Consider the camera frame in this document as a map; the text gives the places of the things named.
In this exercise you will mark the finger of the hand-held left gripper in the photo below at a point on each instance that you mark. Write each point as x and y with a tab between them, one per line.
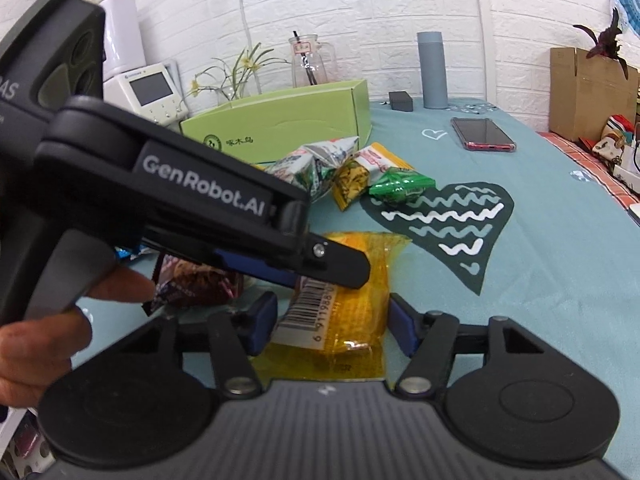
250	266
340	265

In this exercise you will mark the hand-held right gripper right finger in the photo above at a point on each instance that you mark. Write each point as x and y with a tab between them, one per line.
402	327

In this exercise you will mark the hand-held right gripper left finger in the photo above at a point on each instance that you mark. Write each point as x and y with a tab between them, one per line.
262	322

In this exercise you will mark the orange translucent snack packet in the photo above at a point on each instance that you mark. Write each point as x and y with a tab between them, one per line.
350	320

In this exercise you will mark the yellow snack packet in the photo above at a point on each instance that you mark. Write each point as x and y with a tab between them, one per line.
350	180

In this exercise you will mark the light green cardboard box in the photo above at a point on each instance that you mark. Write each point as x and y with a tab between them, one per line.
260	125

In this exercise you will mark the person's left hand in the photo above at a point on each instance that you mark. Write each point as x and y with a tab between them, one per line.
40	355

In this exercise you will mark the maroon cookie snack packet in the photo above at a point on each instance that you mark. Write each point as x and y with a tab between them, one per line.
200	282

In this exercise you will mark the blue cookie snack packet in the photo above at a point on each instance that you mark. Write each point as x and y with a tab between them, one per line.
131	253

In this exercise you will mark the white device with screen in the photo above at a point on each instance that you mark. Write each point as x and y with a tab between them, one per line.
150	91

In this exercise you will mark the white and green snack packet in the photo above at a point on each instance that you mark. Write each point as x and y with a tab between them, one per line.
310	160

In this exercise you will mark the white water appliance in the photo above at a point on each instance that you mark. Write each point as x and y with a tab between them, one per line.
122	35

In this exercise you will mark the small black box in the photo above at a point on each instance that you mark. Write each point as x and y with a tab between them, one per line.
401	101

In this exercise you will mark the yellow flower plant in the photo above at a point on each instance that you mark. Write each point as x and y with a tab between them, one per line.
246	61

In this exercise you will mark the smartphone with red case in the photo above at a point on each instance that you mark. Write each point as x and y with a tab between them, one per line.
482	132

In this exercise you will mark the glass pitcher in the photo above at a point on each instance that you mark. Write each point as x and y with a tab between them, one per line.
312	67

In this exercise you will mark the grey thermos bottle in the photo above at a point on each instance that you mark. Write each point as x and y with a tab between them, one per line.
433	70

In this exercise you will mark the red checked cloth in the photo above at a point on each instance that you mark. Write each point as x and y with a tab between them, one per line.
575	157

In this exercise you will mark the patterned fabric bag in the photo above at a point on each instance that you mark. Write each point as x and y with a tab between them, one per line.
612	140

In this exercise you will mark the brown cardboard box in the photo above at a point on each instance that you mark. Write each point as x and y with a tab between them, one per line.
575	95

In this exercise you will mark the purple leaf plant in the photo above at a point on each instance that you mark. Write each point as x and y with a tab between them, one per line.
607	42

